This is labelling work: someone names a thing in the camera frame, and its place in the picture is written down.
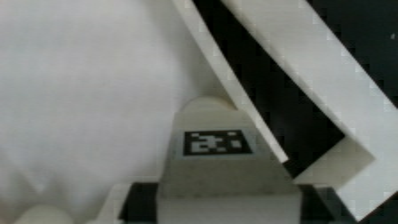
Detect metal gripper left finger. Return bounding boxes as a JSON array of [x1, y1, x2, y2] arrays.
[[96, 184, 131, 224]]

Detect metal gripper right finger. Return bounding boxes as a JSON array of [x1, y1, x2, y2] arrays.
[[314, 187, 357, 224]]

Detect white table leg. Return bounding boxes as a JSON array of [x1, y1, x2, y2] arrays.
[[156, 97, 302, 224]]

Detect white U-shaped obstacle fence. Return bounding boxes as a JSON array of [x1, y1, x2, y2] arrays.
[[218, 0, 398, 222]]

